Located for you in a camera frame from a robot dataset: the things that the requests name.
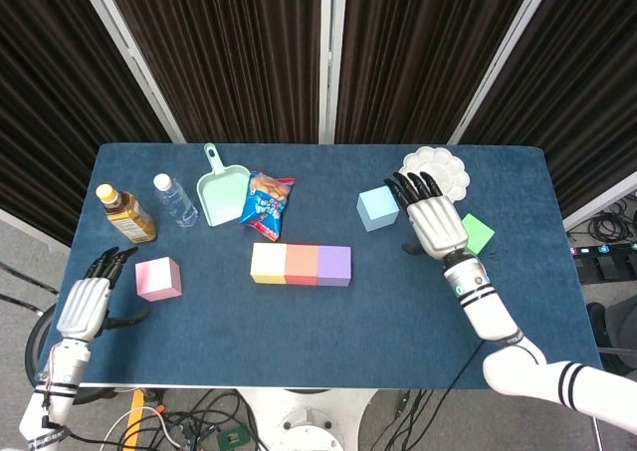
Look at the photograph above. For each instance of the blue table cloth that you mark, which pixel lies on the blue table cloth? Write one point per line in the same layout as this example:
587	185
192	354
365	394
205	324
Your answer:
269	331

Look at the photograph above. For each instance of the black office chair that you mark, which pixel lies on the black office chair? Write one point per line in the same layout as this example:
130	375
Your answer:
619	331

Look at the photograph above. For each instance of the orange-red cube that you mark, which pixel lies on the orange-red cube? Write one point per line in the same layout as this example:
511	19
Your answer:
302	264

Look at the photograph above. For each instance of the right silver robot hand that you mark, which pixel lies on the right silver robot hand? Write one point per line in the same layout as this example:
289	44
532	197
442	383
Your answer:
438	227

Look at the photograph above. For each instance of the mint green dustpan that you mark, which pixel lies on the mint green dustpan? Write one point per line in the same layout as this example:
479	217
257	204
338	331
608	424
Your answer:
221	197

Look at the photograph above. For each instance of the purple cube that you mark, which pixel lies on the purple cube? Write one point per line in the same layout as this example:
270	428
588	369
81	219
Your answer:
334	264

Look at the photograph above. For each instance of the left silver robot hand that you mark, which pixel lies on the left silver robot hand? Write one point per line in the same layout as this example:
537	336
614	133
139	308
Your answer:
82	306

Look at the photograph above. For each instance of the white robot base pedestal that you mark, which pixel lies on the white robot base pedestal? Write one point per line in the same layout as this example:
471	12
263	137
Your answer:
303	421

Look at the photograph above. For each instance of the yellow floor tape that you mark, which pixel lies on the yellow floor tape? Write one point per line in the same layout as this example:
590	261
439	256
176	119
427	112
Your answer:
134	418

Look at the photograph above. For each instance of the blue snack bag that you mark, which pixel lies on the blue snack bag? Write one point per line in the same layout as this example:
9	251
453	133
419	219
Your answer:
264	202

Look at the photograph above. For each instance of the green cube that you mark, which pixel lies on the green cube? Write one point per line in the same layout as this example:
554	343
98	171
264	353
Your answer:
480	234

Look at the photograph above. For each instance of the white flower-shaped paint palette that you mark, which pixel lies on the white flower-shaped paint palette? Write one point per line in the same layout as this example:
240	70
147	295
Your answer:
450	172

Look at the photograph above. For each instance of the green circuit board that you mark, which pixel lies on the green circuit board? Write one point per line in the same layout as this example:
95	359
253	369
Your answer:
231	438

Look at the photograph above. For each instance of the yellow cube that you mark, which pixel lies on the yellow cube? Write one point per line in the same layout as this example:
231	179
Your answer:
269	262

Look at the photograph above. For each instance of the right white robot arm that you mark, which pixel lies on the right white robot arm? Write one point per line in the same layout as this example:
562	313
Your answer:
490	316

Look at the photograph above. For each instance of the amber tea bottle yellow label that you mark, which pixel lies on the amber tea bottle yellow label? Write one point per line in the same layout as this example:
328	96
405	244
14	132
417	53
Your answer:
129	219

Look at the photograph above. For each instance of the clear plastic water bottle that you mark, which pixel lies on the clear plastic water bottle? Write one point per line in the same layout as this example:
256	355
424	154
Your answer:
176	204

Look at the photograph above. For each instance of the light blue cube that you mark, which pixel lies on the light blue cube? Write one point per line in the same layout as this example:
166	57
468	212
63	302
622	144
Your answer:
378	207

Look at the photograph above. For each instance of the pink cube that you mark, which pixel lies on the pink cube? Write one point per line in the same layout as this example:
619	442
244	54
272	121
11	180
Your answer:
156	279

